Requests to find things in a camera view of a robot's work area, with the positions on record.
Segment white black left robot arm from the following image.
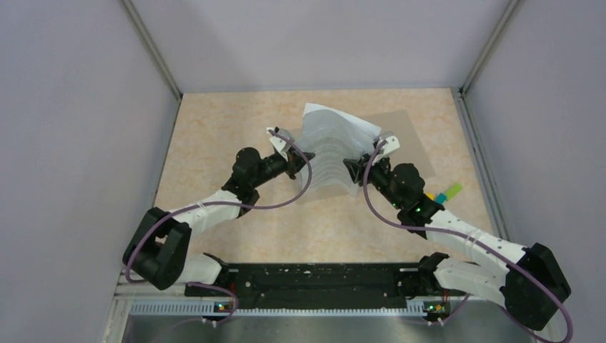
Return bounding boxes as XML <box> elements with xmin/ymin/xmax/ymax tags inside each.
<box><xmin>122</xmin><ymin>147</ymin><xmax>315</xmax><ymax>296</ymax></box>

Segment white paper sheets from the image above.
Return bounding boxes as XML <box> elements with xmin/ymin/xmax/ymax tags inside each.
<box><xmin>295</xmin><ymin>103</ymin><xmax>382</xmax><ymax>202</ymax></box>

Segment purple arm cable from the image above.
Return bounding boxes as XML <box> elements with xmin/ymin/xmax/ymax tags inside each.
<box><xmin>362</xmin><ymin>139</ymin><xmax>575</xmax><ymax>343</ymax></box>
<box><xmin>124</xmin><ymin>131</ymin><xmax>314</xmax><ymax>327</ymax></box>

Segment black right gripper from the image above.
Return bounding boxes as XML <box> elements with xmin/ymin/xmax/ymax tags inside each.
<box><xmin>344</xmin><ymin>149</ymin><xmax>405</xmax><ymax>209</ymax></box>

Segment teal block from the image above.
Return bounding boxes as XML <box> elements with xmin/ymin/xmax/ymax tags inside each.
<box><xmin>434</xmin><ymin>193</ymin><xmax>448</xmax><ymax>204</ymax></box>

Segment white slotted cable duct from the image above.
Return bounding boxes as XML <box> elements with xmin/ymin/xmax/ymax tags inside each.
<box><xmin>129</xmin><ymin>300</ymin><xmax>427</xmax><ymax>317</ymax></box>

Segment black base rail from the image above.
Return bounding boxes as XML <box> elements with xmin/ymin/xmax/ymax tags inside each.
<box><xmin>184</xmin><ymin>262</ymin><xmax>461</xmax><ymax>310</ymax></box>

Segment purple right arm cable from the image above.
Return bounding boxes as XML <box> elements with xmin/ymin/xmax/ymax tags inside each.
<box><xmin>362</xmin><ymin>139</ymin><xmax>575</xmax><ymax>343</ymax></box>

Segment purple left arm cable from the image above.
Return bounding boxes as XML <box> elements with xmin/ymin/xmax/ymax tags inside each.
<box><xmin>124</xmin><ymin>131</ymin><xmax>314</xmax><ymax>327</ymax></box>

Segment light green block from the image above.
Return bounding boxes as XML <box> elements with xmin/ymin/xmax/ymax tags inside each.
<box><xmin>443</xmin><ymin>183</ymin><xmax>463</xmax><ymax>201</ymax></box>

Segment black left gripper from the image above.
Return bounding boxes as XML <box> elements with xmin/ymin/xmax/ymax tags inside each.
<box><xmin>251</xmin><ymin>146</ymin><xmax>315</xmax><ymax>189</ymax></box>

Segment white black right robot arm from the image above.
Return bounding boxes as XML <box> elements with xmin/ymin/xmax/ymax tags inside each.
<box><xmin>343</xmin><ymin>154</ymin><xmax>572</xmax><ymax>331</ymax></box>

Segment aluminium frame rail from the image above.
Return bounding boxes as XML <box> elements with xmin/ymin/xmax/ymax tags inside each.
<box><xmin>114</xmin><ymin>274</ymin><xmax>186</xmax><ymax>299</ymax></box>

